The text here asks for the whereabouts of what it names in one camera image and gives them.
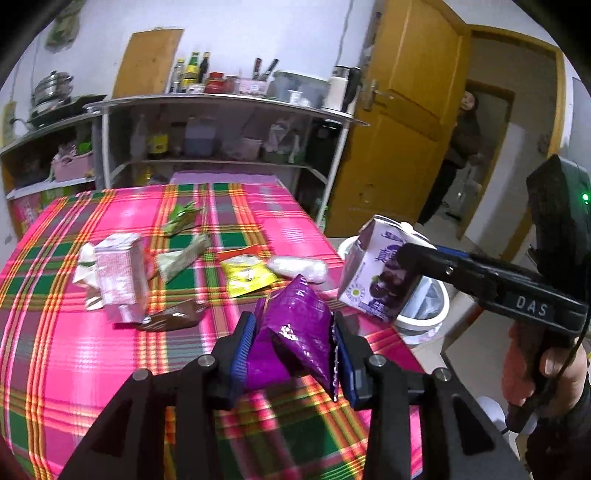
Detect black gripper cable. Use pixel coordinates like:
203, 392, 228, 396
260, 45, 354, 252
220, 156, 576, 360
505, 318, 591, 432

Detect grey refrigerator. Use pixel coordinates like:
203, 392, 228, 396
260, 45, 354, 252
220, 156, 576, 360
569, 78, 591, 185

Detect green-capped sauce bottle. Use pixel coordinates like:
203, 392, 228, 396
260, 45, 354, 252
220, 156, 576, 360
184, 52, 202, 92

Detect purple snack wrapper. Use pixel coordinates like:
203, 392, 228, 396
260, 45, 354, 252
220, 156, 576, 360
245, 276, 343, 402

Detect white crumpled wrapper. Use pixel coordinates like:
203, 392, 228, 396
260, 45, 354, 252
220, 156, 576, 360
73, 241, 108, 311

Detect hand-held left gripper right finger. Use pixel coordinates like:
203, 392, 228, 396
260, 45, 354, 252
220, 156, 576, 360
331, 314, 529, 480

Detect yellow snack packet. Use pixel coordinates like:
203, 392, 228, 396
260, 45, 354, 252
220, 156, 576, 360
220, 255, 280, 298

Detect knife set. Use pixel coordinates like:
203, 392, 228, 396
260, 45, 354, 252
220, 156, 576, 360
252, 58, 280, 83

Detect red printed carton box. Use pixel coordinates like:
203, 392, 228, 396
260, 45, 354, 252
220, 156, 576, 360
9, 185, 64, 237

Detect person's right forearm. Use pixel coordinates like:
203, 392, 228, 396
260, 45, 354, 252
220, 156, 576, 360
525, 378, 591, 480

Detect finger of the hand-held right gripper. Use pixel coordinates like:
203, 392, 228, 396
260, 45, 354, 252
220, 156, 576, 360
396, 243, 483, 303

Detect green leaf wrapper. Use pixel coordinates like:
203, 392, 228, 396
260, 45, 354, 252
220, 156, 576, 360
161, 201, 205, 237

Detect pink milk carton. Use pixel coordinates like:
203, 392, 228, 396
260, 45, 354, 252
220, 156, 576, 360
93, 232, 151, 324

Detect white trash bin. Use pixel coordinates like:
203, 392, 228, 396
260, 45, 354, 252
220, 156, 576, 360
337, 235, 452, 345

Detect black stove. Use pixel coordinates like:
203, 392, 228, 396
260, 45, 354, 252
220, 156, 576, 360
27, 95, 108, 131

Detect yellow wooden door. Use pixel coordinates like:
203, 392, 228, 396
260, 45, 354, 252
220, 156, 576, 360
324, 0, 472, 239

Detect blue plastic jug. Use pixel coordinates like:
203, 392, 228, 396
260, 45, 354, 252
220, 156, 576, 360
184, 117, 219, 156

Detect pink plaid tablecloth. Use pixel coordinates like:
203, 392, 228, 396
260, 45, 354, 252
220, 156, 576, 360
0, 182, 426, 480

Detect metal door handle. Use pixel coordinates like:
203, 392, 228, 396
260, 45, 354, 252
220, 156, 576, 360
361, 79, 394, 112

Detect low grey shelf unit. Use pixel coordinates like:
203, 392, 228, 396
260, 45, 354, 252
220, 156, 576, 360
0, 110, 103, 200

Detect purple milk carton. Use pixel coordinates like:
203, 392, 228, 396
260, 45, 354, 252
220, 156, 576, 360
337, 215, 437, 324

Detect pale blue bin liner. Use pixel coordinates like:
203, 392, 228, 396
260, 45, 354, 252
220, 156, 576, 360
406, 278, 447, 325

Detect pale green wrapper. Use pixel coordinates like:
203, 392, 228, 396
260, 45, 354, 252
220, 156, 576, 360
156, 233, 212, 283

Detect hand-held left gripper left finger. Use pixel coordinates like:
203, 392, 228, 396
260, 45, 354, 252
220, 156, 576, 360
60, 313, 257, 480

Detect white plastic bag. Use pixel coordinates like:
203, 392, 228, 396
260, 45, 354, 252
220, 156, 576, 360
268, 256, 329, 285

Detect steel cooking pot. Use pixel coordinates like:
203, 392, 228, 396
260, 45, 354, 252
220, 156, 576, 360
31, 71, 75, 114

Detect tall black appliance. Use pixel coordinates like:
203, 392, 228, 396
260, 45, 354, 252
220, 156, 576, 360
306, 119, 343, 163

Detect crumpled plastic bags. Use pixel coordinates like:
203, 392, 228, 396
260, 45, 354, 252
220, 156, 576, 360
264, 119, 302, 163

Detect yellow-label bottle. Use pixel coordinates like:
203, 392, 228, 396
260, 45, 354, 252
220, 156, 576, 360
148, 130, 170, 158

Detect small pink shelf basket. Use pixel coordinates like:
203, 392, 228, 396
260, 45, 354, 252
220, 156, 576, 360
222, 136, 262, 161

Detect brown snack wrapper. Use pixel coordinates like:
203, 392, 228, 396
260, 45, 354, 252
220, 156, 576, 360
115, 298, 209, 331

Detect wooden door frame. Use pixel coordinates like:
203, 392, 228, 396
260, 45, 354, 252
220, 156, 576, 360
465, 25, 568, 265

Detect clear plastic container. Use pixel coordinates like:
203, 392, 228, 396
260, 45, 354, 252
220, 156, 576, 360
271, 69, 329, 108

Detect person's right hand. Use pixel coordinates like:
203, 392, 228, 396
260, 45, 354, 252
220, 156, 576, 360
501, 323, 591, 418

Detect grey metal shelf unit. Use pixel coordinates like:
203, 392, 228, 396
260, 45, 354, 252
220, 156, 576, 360
84, 93, 371, 224

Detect wooden board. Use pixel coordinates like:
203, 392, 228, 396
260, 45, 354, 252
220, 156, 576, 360
113, 28, 184, 99

